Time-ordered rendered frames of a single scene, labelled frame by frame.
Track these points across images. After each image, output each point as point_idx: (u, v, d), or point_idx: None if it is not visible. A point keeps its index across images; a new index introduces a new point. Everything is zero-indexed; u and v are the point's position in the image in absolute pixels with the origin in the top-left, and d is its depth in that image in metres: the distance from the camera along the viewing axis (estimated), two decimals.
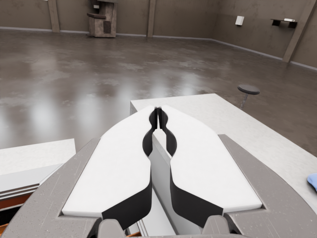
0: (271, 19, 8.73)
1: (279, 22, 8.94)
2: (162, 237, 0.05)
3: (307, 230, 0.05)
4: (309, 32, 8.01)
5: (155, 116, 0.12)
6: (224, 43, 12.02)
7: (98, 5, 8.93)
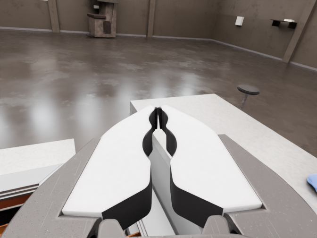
0: (271, 20, 8.74)
1: (279, 22, 8.95)
2: (162, 237, 0.05)
3: (307, 230, 0.05)
4: (309, 32, 8.02)
5: (155, 116, 0.12)
6: (224, 44, 12.03)
7: (98, 5, 8.94)
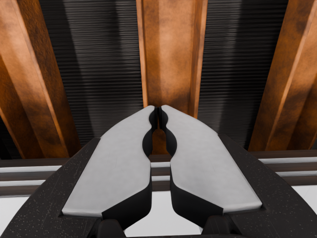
0: None
1: None
2: (162, 237, 0.05)
3: (307, 230, 0.05)
4: None
5: (155, 116, 0.12)
6: None
7: None
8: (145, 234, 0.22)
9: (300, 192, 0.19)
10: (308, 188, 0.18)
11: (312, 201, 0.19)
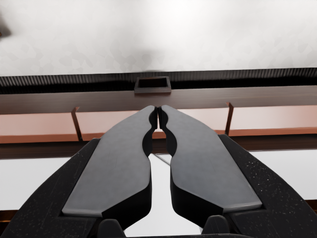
0: None
1: None
2: (162, 237, 0.05)
3: (307, 230, 0.05)
4: None
5: (155, 116, 0.12)
6: None
7: None
8: None
9: None
10: None
11: None
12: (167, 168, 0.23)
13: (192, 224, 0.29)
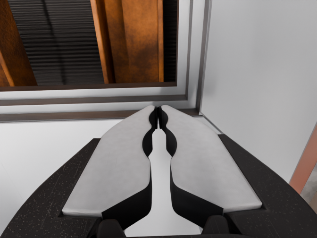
0: None
1: None
2: (162, 237, 0.05)
3: (307, 230, 0.05)
4: None
5: (155, 116, 0.12)
6: None
7: None
8: None
9: None
10: None
11: (8, 150, 0.15)
12: None
13: (143, 232, 0.21)
